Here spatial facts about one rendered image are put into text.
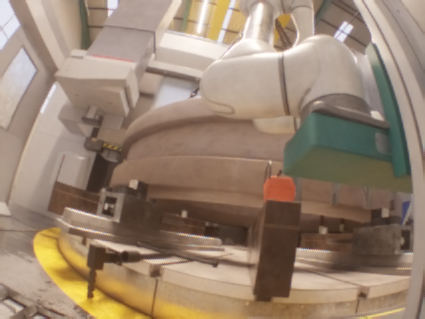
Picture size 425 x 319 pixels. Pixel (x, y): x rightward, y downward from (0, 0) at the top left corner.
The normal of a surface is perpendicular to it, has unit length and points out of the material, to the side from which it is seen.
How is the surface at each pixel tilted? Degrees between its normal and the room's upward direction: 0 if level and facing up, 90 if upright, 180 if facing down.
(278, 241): 90
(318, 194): 90
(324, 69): 93
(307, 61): 91
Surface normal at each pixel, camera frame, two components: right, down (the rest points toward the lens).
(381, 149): 0.00, -0.33
